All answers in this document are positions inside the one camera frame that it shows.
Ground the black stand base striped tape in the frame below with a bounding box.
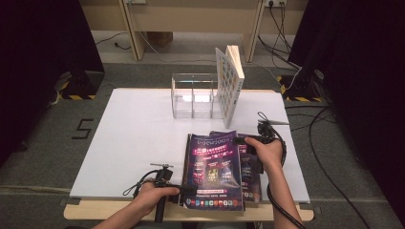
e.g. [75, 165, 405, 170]
[53, 70, 106, 101]
[276, 68, 324, 103]

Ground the left hand-held gripper cable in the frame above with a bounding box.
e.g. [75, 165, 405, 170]
[122, 169, 161, 199]

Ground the right hand-held gripper cable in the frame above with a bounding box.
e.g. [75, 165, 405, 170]
[256, 111, 308, 229]

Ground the person's left hand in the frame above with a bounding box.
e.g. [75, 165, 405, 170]
[133, 180, 181, 218]

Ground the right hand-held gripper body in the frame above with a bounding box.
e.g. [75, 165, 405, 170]
[253, 118, 290, 175]

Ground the thin black floor cable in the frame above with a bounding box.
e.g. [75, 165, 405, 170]
[95, 31, 132, 52]

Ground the black cable bundle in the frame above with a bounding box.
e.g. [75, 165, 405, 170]
[257, 1, 302, 71]

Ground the beige wooden desk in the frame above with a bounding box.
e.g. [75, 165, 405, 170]
[117, 0, 266, 64]

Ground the white table mat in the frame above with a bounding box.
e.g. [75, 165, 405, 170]
[69, 88, 311, 204]

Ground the person's right hand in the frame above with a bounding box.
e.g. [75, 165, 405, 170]
[244, 136, 285, 175]

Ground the black curtain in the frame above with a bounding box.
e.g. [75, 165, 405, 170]
[288, 0, 405, 223]
[0, 0, 106, 166]

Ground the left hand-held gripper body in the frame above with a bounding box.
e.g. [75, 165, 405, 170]
[150, 162, 181, 223]

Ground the hand-held gripper cable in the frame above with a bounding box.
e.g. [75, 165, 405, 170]
[256, 111, 308, 229]
[122, 169, 161, 199]

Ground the long black floor cable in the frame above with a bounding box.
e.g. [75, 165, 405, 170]
[285, 104, 372, 229]

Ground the clear acrylic book rack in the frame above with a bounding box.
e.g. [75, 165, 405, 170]
[170, 73, 225, 120]

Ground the white book with picture grid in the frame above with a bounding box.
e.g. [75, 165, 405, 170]
[215, 45, 245, 129]

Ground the brown cardboard box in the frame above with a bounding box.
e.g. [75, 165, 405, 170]
[146, 31, 175, 49]

